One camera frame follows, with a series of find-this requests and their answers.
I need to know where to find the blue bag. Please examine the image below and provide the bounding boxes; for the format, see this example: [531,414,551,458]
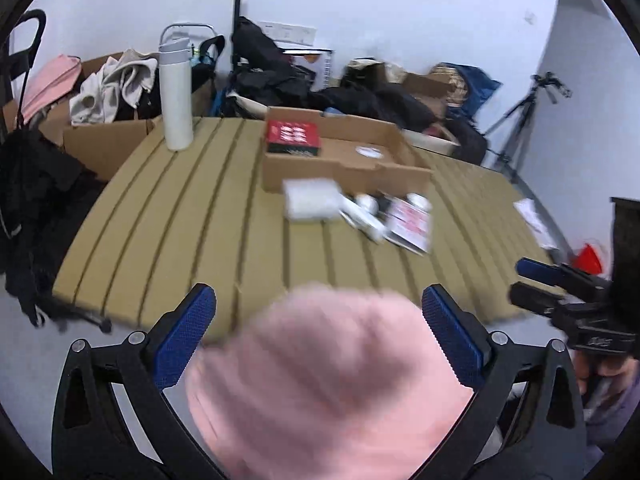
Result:
[432,62,502,121]

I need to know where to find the cardboard tray box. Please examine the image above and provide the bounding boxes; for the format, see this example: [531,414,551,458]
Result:
[261,106,434,198]

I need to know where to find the red plastic item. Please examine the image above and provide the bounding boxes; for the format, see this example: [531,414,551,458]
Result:
[570,243,605,276]

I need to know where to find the person's pink fleece clothing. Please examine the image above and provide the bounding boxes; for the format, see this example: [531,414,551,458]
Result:
[185,282,476,480]

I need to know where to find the red printed box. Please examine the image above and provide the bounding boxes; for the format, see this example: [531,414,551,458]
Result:
[265,120,322,157]

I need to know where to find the beige clothes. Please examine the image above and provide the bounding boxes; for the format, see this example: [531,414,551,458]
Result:
[69,49,160,126]

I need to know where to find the white water bottle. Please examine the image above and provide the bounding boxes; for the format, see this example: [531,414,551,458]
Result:
[158,37,195,151]

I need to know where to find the pink and white wallet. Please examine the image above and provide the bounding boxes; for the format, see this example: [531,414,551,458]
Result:
[385,197,433,255]

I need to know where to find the brown cardboard box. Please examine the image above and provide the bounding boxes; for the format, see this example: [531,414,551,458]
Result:
[345,58,458,118]

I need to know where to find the black trolley handle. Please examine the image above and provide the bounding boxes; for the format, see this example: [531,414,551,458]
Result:
[0,9,47,133]

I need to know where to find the person's right hand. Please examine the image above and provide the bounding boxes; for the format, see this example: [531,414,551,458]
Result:
[575,351,640,390]

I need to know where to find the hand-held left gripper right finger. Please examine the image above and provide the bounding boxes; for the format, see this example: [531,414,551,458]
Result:
[421,284,587,480]

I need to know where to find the black jacket on trolley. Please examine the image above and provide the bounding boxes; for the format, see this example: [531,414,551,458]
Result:
[0,127,113,333]

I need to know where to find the black clothes pile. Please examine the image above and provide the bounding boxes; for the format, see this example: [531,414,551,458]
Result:
[220,16,321,118]

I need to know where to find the pink bag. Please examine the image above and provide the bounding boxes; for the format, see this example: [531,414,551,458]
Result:
[19,53,83,121]

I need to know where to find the white paper sheet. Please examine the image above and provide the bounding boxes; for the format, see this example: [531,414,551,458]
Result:
[513,198,558,251]

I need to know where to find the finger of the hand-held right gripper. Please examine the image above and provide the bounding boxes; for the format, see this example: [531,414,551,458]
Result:
[509,282,578,320]
[516,257,613,293]

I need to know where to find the black tripod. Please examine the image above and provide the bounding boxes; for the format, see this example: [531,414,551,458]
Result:
[482,72,572,183]

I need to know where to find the white foam block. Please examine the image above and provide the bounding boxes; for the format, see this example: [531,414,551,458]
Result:
[282,178,343,222]

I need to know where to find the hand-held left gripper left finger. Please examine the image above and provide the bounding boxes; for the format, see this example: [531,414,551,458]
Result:
[51,284,221,480]

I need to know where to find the cardboard box with clothes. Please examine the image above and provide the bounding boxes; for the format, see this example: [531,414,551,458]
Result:
[15,52,166,182]

